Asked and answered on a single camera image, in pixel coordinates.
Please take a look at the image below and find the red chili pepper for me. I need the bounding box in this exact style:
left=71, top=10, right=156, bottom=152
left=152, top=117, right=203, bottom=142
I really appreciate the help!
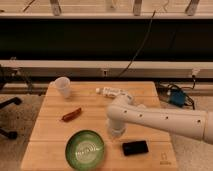
left=61, top=108, right=82, bottom=122

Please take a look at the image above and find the white soap bar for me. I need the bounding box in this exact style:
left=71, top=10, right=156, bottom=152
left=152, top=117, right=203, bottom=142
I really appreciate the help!
left=137, top=104, right=146, bottom=108

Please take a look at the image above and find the blue power box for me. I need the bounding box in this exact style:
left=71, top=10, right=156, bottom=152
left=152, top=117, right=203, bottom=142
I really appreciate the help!
left=169, top=90, right=186, bottom=107

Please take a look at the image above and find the white wall outlet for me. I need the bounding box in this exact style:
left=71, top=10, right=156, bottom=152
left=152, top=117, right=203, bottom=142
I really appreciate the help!
left=102, top=69, right=109, bottom=77

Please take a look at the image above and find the black rectangular phone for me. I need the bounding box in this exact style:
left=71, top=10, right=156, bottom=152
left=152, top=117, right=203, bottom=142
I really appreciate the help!
left=122, top=140, right=149, bottom=156

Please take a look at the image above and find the black hanging cable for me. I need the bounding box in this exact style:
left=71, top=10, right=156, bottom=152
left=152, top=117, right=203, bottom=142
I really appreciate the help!
left=118, top=9, right=157, bottom=78

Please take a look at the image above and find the green ceramic bowl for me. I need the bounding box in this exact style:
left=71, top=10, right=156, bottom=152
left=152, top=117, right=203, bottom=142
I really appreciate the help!
left=65, top=130, right=105, bottom=171

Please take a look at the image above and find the black office chair base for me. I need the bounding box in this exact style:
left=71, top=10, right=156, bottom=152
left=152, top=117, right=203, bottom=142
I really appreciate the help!
left=0, top=64, right=34, bottom=140

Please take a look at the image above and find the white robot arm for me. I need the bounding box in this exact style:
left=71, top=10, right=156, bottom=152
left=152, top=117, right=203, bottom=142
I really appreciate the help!
left=106, top=94, right=213, bottom=144

